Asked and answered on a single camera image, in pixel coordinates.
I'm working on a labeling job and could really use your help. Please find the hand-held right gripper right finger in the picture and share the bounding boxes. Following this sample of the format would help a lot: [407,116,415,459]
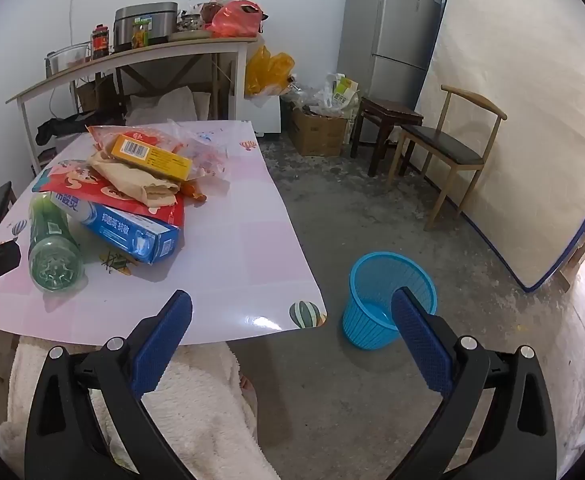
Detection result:
[391,286,557,480]

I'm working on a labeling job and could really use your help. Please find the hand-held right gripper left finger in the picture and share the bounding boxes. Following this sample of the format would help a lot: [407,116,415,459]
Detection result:
[24,289,196,480]

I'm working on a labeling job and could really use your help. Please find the blue plastic basket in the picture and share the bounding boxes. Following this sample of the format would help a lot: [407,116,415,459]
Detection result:
[343,252,438,351]

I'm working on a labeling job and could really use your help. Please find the green plastic bottle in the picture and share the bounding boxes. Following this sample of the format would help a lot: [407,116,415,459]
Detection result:
[28,194,86,293]

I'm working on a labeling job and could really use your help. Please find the red snack bag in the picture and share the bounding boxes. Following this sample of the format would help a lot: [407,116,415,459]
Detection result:
[32,160,186,228]

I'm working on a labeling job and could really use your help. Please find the beige paper bag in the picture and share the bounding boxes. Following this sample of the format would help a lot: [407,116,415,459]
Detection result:
[88,150,180,208]

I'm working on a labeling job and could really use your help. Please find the yellow cardboard box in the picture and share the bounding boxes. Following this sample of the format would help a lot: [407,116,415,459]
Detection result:
[110,133,194,181]

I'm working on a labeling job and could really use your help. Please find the clear plastic snack bag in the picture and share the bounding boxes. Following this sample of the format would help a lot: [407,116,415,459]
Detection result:
[87,120,233,181]

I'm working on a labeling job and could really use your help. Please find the blue toothpaste box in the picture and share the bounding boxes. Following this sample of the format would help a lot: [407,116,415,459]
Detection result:
[50,191,180,266]

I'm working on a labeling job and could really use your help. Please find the black clothing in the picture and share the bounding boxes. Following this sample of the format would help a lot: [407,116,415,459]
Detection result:
[36,116,93,143]

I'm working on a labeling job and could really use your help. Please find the plain brown carton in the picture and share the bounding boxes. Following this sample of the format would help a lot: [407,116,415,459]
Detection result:
[75,80,118,113]

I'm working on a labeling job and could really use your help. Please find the clear plastic container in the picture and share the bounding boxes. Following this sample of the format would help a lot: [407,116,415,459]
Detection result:
[46,44,92,78]

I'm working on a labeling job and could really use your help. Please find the beige mattress blue trim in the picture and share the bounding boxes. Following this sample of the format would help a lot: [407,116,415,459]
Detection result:
[415,0,585,293]

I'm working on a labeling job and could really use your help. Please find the open cardboard box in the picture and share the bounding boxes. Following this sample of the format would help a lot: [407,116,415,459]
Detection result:
[290,107,349,157]

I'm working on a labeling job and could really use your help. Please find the white sack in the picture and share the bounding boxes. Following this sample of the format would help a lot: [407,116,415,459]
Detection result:
[125,86,198,126]

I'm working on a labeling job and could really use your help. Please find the dark wooden stool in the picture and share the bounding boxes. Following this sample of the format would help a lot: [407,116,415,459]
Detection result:
[350,96,424,177]

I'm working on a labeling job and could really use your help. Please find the dark sauce jar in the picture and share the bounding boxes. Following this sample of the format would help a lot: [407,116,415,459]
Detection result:
[91,24,110,58]

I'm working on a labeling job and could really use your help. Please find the green and white package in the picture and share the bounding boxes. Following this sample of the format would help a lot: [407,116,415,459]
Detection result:
[333,75,359,108]

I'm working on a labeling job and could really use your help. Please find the white plastic bags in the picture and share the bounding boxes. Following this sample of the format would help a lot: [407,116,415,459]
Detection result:
[292,72,361,121]

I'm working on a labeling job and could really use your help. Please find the wooden side table white legs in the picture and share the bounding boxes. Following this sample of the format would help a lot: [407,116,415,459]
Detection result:
[5,35,258,171]

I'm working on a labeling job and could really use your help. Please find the silver rice cooker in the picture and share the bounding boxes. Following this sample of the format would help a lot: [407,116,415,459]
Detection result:
[114,2,179,53]

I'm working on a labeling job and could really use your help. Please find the yellow plastic bag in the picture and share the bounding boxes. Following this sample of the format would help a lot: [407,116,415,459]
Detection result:
[245,45,296,96]

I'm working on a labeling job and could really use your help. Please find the silver refrigerator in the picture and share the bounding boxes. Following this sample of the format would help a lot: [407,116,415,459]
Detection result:
[337,0,444,146]

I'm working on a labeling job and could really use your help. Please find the red plastic bag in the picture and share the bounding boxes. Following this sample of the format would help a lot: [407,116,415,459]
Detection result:
[211,0,269,38]

